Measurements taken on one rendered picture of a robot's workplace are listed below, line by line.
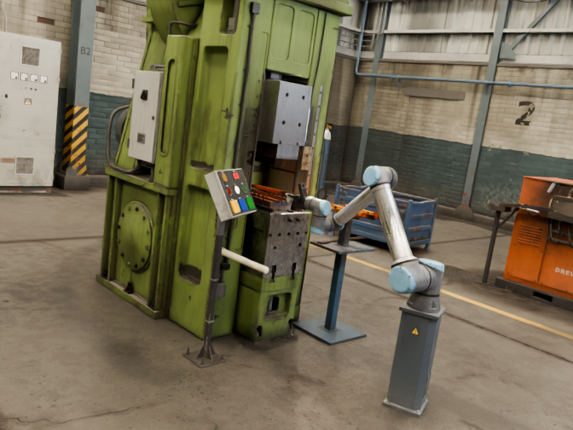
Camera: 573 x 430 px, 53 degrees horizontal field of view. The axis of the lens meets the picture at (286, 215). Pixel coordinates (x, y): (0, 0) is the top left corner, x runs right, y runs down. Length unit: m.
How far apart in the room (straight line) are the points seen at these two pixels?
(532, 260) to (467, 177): 5.09
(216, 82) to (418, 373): 2.21
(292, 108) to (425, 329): 1.63
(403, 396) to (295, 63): 2.23
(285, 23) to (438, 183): 8.34
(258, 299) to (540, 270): 3.61
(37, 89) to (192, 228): 4.90
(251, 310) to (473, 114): 8.33
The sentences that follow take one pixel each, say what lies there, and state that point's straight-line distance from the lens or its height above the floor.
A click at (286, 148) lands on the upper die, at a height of 1.34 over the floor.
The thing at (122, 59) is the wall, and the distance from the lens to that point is 9.72.
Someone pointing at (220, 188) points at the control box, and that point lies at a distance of 3.22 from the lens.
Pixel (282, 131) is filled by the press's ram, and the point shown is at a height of 1.45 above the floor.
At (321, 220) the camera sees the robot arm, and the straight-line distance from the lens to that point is 3.59.
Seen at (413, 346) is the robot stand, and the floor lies 0.39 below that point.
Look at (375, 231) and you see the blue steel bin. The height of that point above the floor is 0.21.
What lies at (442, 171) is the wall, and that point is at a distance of 11.83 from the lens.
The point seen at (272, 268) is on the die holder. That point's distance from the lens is 3.87.
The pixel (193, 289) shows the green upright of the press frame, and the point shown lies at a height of 0.31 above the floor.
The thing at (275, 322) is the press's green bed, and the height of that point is 0.13.
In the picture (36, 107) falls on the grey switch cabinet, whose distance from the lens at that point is 8.53.
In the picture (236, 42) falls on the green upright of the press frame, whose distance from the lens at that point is 3.68.
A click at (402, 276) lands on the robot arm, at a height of 0.81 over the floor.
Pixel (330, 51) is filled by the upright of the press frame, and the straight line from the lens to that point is 4.23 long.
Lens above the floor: 1.57
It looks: 10 degrees down
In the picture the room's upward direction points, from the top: 8 degrees clockwise
